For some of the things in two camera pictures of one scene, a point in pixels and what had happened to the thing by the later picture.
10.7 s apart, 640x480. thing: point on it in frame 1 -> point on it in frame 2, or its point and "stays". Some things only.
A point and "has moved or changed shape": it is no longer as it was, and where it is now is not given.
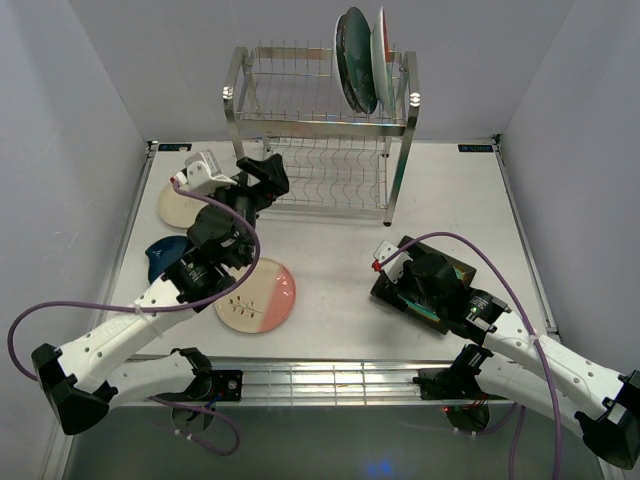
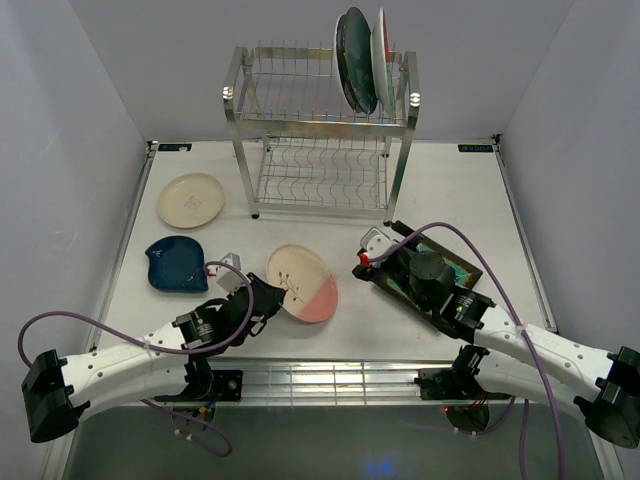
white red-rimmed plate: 381,61 stays
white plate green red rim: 341,63 stays
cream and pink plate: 262,302 has moved or changed shape
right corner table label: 475,148 stays
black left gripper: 270,171 -> 277,292
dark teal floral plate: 361,59 stays
